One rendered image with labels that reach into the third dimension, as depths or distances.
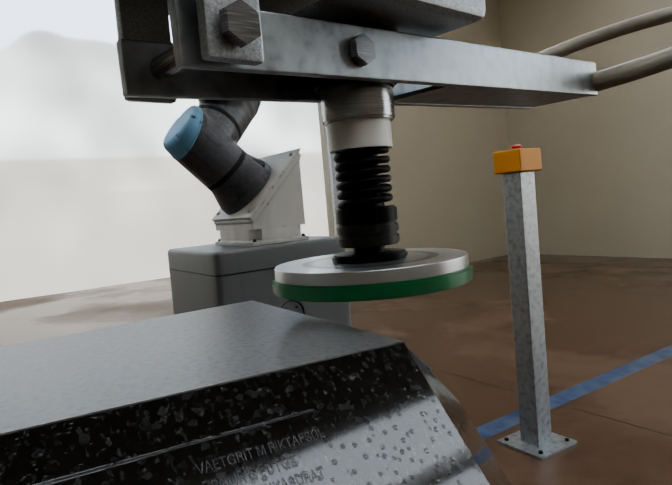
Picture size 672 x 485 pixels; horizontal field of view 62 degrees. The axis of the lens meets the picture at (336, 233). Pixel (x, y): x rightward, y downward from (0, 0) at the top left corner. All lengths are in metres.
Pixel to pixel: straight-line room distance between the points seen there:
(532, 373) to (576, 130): 5.93
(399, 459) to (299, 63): 0.33
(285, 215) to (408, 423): 1.17
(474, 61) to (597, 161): 7.04
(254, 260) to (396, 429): 1.06
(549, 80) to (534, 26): 7.57
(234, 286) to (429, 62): 0.94
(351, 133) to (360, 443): 0.31
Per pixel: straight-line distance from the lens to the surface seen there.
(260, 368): 0.45
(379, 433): 0.44
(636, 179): 7.48
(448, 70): 0.66
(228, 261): 1.43
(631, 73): 0.96
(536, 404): 2.22
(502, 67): 0.75
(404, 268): 0.53
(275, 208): 1.55
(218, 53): 0.44
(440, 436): 0.46
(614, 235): 7.66
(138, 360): 0.53
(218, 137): 1.58
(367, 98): 0.59
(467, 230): 7.78
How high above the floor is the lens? 0.95
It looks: 3 degrees down
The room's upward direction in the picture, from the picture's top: 5 degrees counter-clockwise
